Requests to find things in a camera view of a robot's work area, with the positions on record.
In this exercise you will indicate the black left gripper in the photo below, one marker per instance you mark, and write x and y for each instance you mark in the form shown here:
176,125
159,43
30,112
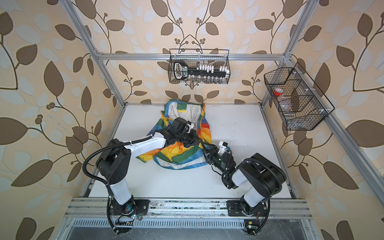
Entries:
194,139

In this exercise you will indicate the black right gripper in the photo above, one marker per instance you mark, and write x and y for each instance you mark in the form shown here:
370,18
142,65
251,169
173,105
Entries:
210,156

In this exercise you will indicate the rainbow coloured jacket white lining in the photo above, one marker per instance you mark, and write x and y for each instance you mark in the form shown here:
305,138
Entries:
176,156

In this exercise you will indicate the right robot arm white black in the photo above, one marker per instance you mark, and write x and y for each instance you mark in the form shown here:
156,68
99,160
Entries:
265,177

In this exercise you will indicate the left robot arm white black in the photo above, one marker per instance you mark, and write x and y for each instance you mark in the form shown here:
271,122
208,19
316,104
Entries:
109,165

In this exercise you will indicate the black white tool in basket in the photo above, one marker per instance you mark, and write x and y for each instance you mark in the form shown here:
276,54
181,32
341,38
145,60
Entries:
199,72

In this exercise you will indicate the red lidded clear container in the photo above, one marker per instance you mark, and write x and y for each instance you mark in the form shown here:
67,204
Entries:
278,92

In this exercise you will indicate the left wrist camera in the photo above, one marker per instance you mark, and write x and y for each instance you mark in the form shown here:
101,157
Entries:
189,126

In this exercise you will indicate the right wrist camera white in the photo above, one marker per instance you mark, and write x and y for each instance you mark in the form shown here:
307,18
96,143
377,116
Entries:
223,148

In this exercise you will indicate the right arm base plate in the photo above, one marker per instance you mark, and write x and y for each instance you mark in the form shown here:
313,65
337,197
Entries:
238,208

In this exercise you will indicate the black wire basket back wall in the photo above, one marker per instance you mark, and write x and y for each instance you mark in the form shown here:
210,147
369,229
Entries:
216,57

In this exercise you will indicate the black wire basket wall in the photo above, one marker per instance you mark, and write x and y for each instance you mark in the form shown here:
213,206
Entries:
303,106
216,57

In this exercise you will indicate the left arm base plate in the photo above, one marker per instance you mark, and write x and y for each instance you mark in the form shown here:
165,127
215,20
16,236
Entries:
138,207

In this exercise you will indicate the black wire basket right wall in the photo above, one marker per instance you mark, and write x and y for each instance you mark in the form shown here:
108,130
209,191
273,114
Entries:
303,106

